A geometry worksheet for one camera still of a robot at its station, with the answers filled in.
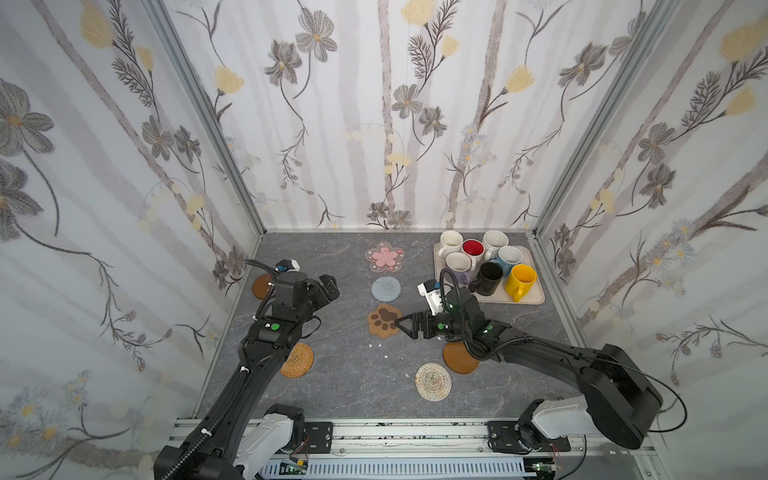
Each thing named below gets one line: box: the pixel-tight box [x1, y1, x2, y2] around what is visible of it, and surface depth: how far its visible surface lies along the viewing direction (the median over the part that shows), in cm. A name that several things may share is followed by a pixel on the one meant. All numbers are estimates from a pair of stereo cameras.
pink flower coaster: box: [364, 242, 405, 273], surface depth 114 cm
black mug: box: [468, 261, 503, 296], surface depth 102 cm
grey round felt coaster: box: [371, 276, 401, 302], surface depth 106 cm
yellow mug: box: [504, 264, 538, 303], surface depth 98 cm
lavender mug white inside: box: [443, 251, 472, 285], surface depth 106 cm
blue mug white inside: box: [489, 246, 524, 276], surface depth 103 cm
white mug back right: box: [482, 229, 509, 260], surface depth 109 cm
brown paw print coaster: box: [367, 303, 403, 339], surface depth 97 cm
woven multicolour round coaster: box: [414, 362, 452, 402], surface depth 85 cm
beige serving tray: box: [433, 243, 545, 306], surface depth 100 cm
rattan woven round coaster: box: [280, 343, 314, 378], surface depth 88 cm
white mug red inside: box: [462, 238, 485, 272], surface depth 107 cm
